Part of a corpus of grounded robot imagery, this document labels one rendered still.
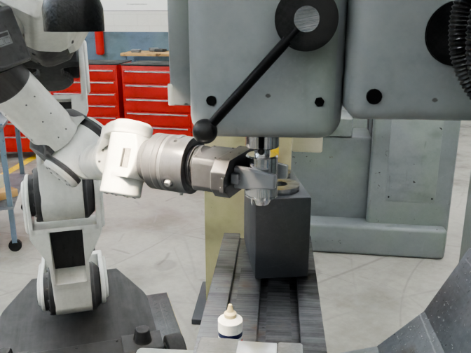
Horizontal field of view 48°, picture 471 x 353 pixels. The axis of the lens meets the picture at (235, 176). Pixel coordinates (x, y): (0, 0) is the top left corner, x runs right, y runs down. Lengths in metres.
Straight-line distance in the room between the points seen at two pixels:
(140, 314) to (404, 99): 1.27
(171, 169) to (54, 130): 0.34
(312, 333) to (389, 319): 1.88
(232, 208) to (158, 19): 7.58
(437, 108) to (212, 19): 0.28
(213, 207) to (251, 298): 1.55
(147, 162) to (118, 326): 0.96
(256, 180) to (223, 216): 1.91
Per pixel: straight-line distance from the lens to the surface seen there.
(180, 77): 0.74
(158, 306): 2.11
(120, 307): 1.79
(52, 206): 1.41
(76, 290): 1.61
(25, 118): 1.04
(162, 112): 5.44
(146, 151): 0.81
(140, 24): 10.05
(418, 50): 0.64
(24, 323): 1.79
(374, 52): 0.63
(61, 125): 1.07
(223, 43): 0.65
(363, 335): 2.73
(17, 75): 1.01
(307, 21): 0.61
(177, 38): 0.74
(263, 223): 1.14
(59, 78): 1.39
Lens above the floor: 1.46
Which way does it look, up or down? 17 degrees down
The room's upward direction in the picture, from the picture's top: straight up
